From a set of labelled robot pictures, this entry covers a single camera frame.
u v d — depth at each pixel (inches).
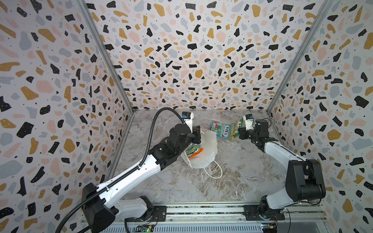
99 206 14.6
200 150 35.4
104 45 32.9
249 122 32.6
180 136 19.8
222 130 41.9
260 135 28.3
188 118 23.4
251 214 28.8
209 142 34.6
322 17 28.9
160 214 28.9
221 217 28.9
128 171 17.3
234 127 38.4
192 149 34.6
